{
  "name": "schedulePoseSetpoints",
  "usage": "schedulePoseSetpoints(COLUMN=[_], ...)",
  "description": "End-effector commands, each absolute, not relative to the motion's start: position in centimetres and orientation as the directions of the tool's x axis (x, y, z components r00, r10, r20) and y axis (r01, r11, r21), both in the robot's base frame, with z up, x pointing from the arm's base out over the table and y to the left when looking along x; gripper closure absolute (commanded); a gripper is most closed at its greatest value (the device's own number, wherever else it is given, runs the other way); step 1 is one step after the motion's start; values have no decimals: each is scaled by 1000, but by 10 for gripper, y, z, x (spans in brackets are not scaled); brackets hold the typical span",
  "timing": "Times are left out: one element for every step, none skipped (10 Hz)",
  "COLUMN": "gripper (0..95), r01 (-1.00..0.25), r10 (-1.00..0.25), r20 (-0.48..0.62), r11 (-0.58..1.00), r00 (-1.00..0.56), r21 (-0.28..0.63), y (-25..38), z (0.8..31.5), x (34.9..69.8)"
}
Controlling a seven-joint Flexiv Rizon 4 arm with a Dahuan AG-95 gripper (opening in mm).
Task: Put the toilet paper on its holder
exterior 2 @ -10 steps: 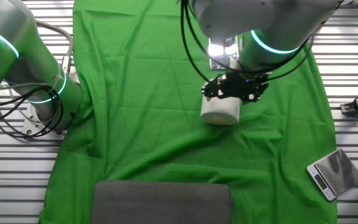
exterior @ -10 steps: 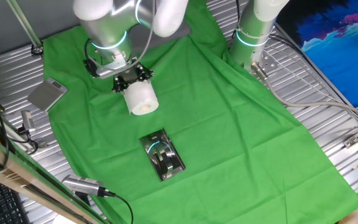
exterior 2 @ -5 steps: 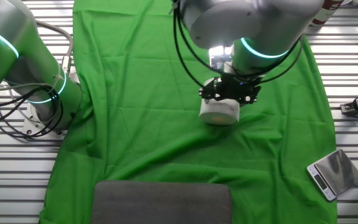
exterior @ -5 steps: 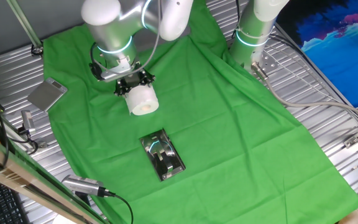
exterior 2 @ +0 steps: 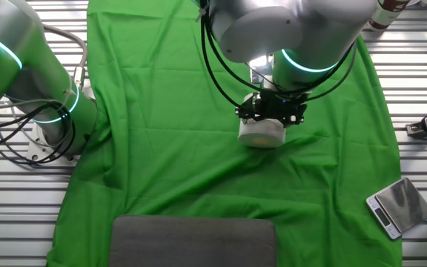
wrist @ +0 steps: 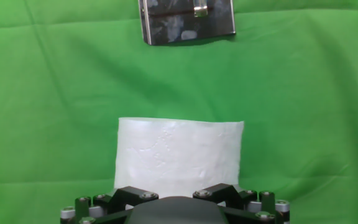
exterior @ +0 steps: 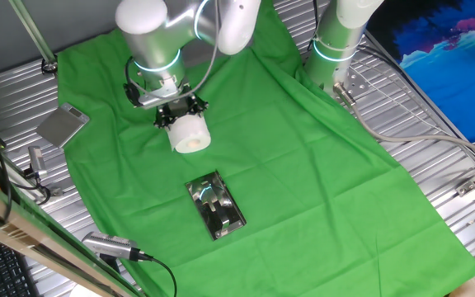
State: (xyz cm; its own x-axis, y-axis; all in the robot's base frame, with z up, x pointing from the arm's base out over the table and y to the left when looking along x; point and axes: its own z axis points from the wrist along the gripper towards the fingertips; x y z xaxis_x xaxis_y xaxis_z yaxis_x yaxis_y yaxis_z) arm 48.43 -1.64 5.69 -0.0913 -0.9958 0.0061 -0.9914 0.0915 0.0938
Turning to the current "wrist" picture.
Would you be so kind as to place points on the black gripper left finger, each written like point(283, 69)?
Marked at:
point(120, 197)

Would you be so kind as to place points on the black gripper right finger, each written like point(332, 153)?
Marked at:
point(228, 194)

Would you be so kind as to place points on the white toilet paper roll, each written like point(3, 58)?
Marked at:
point(179, 155)

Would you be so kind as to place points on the chrome toilet paper holder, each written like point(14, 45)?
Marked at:
point(185, 28)

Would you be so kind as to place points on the green cloth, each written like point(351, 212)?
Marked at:
point(42, 109)

